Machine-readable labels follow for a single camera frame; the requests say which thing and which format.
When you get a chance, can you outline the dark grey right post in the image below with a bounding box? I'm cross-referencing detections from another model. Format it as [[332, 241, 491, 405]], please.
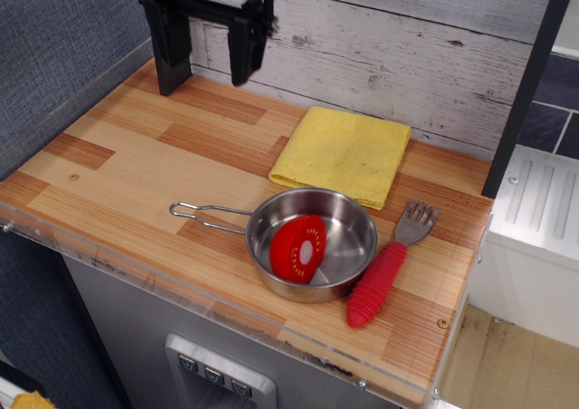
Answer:
[[481, 0, 571, 198]]

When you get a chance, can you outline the white toy sink unit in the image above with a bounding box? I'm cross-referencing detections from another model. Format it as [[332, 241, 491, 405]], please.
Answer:
[[469, 146, 578, 347]]

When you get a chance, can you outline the yellow folded cloth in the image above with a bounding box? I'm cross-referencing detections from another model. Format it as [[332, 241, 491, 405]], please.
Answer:
[[269, 107, 412, 210]]

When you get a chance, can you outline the red-handled metal fork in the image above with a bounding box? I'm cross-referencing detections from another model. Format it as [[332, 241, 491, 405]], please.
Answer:
[[346, 201, 439, 328]]

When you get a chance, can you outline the stainless steel pot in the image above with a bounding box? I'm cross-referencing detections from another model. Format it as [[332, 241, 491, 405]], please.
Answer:
[[169, 187, 379, 305]]

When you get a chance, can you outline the dark grey left post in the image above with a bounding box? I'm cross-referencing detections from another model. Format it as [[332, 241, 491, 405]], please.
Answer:
[[155, 58, 192, 96]]

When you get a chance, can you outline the yellow object bottom left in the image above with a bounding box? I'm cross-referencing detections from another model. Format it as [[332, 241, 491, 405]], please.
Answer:
[[11, 392, 56, 409]]

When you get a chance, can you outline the silver button panel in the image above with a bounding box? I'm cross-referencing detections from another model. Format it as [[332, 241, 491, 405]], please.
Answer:
[[165, 333, 278, 408]]

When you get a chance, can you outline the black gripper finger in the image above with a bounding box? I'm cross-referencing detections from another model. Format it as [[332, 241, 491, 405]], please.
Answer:
[[144, 4, 191, 67], [228, 22, 267, 86]]

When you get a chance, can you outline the grey toy cabinet front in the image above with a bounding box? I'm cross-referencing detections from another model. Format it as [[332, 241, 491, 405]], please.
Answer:
[[64, 258, 393, 408]]

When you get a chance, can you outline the red toy tomato half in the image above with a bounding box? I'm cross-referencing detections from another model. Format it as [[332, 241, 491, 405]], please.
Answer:
[[270, 214, 327, 284]]

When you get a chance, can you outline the dark grey post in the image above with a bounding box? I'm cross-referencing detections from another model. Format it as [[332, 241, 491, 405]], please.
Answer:
[[155, 58, 192, 96], [481, 0, 571, 198]]

